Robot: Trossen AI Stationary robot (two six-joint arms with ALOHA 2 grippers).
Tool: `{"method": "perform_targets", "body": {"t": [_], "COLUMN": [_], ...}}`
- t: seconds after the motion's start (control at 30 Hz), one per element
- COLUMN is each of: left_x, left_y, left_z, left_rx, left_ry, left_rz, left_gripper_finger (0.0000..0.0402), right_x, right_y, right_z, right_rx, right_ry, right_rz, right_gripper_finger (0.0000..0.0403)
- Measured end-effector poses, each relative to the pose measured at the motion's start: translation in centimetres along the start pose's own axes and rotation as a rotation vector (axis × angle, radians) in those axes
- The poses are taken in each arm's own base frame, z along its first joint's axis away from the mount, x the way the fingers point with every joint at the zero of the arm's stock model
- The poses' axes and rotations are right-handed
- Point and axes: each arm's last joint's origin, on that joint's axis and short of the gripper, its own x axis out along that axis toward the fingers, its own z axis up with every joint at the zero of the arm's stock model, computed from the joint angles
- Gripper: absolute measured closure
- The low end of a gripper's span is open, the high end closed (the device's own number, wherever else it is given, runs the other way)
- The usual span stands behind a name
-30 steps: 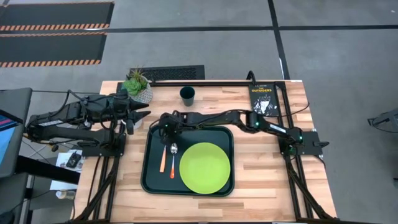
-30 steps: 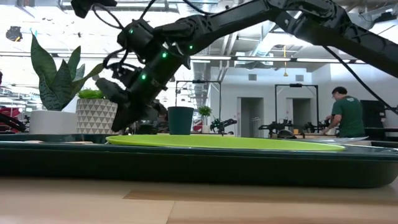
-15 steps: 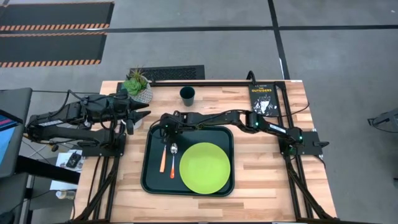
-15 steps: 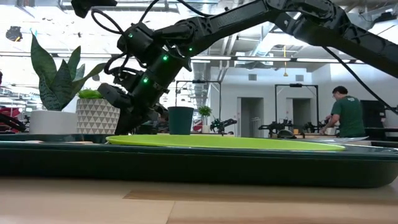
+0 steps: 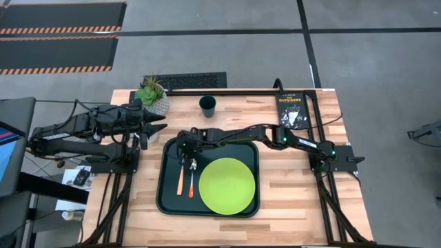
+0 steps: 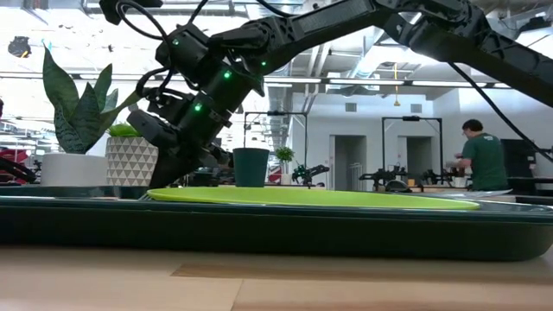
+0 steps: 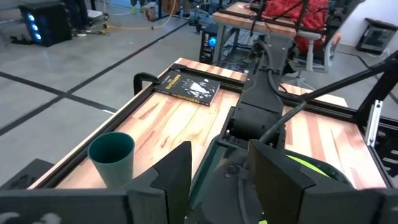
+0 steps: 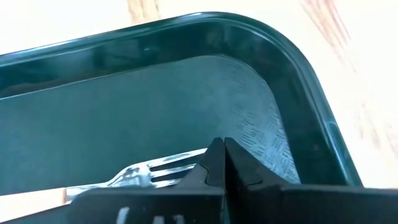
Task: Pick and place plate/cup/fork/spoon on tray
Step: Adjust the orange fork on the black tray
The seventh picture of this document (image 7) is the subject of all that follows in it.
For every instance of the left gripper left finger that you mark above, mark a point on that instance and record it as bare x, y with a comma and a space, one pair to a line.
174, 174

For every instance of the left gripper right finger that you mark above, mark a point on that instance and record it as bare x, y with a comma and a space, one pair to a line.
280, 186

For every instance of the lime green plate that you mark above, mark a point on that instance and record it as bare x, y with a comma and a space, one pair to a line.
306, 165

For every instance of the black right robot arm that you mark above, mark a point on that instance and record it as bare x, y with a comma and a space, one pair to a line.
258, 102

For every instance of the dark green tray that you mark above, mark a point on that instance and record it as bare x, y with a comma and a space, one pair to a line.
205, 168

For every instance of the dark green cup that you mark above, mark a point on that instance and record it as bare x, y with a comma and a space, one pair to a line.
112, 155

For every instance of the black paperback book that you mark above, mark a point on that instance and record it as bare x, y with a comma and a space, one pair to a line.
189, 88

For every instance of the black clamp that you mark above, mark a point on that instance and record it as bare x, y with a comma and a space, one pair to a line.
138, 81

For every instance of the black computer tower blue fan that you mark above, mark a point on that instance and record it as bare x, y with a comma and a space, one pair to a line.
206, 53

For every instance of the white office chair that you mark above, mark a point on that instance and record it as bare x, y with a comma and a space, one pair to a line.
309, 53

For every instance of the wooden workbench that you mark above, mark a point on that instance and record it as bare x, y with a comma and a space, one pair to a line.
242, 21

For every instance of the person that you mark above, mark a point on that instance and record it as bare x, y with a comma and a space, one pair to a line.
311, 18
79, 15

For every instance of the black glass-front box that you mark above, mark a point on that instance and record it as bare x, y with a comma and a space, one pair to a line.
376, 37

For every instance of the black computer tower blue lights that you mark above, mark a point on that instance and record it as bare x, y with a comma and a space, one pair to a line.
53, 28

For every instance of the black aluminium table frame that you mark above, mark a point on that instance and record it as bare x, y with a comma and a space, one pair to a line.
110, 129

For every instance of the silver metal bracket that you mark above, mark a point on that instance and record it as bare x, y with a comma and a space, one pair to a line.
374, 124

